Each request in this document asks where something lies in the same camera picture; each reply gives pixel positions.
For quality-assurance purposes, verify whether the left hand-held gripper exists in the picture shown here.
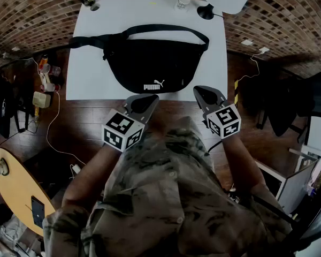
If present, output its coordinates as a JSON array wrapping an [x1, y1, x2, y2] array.
[[101, 94, 161, 153]]

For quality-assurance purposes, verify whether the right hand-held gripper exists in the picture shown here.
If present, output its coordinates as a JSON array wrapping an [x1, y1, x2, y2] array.
[[193, 85, 242, 140]]

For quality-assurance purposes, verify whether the black Puma waist bag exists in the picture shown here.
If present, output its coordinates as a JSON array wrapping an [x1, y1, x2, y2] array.
[[68, 24, 210, 94]]

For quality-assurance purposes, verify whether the person's right forearm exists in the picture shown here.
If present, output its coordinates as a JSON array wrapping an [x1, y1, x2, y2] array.
[[221, 135, 266, 193]]

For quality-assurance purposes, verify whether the person's left forearm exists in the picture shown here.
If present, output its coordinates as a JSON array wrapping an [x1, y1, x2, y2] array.
[[61, 142, 124, 209]]

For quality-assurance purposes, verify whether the yellow black striped tape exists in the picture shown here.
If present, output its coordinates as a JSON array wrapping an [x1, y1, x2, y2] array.
[[233, 79, 240, 106]]

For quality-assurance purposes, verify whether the white power adapter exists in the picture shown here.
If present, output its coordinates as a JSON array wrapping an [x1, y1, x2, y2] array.
[[70, 164, 81, 179]]

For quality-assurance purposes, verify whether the white printed cup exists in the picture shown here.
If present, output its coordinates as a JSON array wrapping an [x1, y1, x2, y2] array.
[[174, 0, 191, 12]]

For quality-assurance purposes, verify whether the clear plastic bottle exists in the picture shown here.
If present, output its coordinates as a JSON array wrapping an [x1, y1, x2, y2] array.
[[41, 63, 62, 76]]

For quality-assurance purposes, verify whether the person's patterned shirt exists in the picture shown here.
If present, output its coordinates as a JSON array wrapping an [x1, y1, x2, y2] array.
[[42, 116, 294, 257]]

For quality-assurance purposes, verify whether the beige box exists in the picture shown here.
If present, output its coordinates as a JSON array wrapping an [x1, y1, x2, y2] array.
[[32, 90, 52, 108]]

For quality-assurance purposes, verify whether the black hanging bag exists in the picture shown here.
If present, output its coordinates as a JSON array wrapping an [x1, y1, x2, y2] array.
[[0, 73, 16, 139]]

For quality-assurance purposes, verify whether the black flat plate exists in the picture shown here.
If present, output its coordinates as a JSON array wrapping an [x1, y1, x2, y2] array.
[[30, 195, 45, 229]]

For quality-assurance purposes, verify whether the round wooden side table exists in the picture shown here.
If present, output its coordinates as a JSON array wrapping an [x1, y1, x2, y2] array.
[[0, 147, 56, 237]]

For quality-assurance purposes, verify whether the white wall cable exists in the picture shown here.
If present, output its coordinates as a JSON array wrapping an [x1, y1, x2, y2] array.
[[234, 51, 268, 83]]

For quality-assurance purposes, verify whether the white floor cable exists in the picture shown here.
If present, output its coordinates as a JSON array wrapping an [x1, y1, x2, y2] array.
[[46, 89, 87, 166]]

